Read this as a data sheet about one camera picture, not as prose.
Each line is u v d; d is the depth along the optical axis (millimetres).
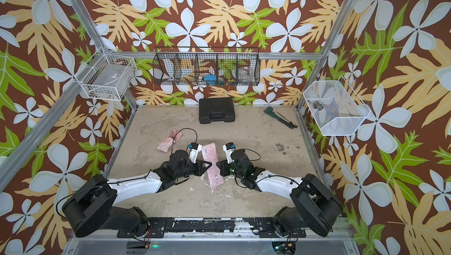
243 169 663
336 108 832
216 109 1115
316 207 416
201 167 736
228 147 767
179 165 666
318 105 841
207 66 982
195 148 779
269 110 1174
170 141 1014
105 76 862
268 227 739
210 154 840
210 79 942
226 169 750
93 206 428
